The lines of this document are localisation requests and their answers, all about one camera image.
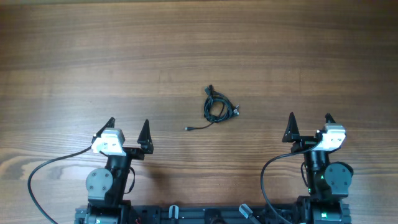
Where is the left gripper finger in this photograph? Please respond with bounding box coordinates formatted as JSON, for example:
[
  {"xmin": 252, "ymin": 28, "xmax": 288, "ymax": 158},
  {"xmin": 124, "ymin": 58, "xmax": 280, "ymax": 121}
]
[
  {"xmin": 137, "ymin": 119, "xmax": 154, "ymax": 154},
  {"xmin": 93, "ymin": 117, "xmax": 116, "ymax": 139}
]

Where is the left camera black cable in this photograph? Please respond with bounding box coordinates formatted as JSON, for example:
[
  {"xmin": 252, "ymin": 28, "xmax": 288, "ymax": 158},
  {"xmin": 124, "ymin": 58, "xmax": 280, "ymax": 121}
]
[{"xmin": 27, "ymin": 145, "xmax": 93, "ymax": 224}]

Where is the camera black cable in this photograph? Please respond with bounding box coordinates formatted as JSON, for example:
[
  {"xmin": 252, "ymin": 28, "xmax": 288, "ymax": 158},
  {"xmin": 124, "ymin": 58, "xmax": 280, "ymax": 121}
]
[
  {"xmin": 260, "ymin": 141, "xmax": 321, "ymax": 224},
  {"xmin": 27, "ymin": 145, "xmax": 93, "ymax": 224}
]

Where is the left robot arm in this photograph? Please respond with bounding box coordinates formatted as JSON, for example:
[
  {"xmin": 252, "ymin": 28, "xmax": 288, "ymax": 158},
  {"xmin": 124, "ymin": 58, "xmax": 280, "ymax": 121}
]
[{"xmin": 74, "ymin": 117, "xmax": 154, "ymax": 224}]

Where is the black usb cable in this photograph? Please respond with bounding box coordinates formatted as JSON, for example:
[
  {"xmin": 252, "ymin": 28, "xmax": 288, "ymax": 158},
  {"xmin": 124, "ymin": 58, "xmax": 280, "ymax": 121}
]
[{"xmin": 184, "ymin": 85, "xmax": 240, "ymax": 131}]

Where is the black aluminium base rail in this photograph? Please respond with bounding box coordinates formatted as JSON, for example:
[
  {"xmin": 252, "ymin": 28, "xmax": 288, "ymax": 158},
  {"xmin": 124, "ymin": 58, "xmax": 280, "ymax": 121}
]
[{"xmin": 74, "ymin": 204, "xmax": 352, "ymax": 224}]

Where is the right camera black cable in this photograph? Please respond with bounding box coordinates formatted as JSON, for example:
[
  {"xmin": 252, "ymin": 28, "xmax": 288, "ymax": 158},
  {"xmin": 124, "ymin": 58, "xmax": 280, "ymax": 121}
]
[{"xmin": 260, "ymin": 141, "xmax": 321, "ymax": 224}]

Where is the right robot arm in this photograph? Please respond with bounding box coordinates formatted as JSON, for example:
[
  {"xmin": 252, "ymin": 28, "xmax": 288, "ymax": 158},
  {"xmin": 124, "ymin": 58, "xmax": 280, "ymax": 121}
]
[{"xmin": 282, "ymin": 113, "xmax": 354, "ymax": 224}]

